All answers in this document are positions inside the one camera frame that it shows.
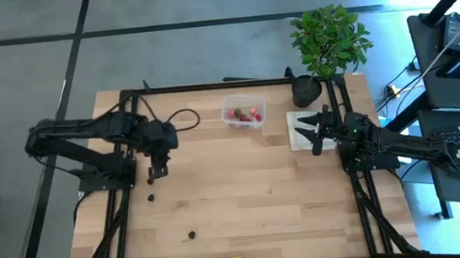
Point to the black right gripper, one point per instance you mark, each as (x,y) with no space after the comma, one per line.
(333,127)

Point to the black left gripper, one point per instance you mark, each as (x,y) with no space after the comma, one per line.
(158,136)

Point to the blackberry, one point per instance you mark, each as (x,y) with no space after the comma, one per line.
(150,197)
(149,181)

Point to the clear plastic tupperware container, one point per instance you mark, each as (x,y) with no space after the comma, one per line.
(232,103)

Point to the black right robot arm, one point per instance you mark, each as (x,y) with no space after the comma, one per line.
(405,144)

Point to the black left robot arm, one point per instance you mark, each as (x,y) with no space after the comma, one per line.
(77,129)

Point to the folded plaid cloth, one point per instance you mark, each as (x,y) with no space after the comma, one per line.
(301,144)

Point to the black plant pot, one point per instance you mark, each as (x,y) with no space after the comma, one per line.
(306,92)

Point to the dark cherry with stem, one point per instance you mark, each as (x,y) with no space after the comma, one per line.
(191,234)

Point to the green leafy plant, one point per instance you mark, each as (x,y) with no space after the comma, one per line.
(327,39)

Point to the black desk leg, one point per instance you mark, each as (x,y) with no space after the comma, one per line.
(406,115)

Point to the black power adapter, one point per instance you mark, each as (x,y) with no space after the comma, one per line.
(455,31)

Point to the black aluminium rig frame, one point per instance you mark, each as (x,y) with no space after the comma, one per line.
(230,83)

